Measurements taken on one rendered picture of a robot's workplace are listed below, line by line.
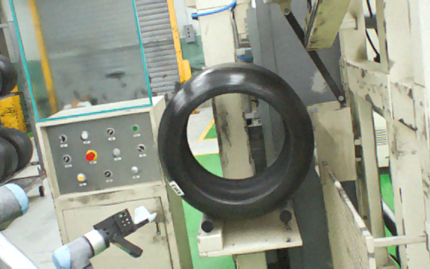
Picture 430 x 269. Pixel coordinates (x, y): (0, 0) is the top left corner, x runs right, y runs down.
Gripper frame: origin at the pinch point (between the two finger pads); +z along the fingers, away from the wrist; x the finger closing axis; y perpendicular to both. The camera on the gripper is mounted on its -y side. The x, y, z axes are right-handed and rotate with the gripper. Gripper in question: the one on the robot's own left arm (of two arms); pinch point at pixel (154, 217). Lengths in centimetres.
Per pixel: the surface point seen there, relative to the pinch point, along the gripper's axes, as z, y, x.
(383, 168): 311, -77, 186
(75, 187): 11, 24, 88
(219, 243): 17.9, -19.5, -0.9
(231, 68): 38, 34, -26
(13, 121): 252, 229, 932
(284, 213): 36.9, -19.7, -17.6
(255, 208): 30.1, -13.9, -13.0
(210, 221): 17.6, -10.9, -2.1
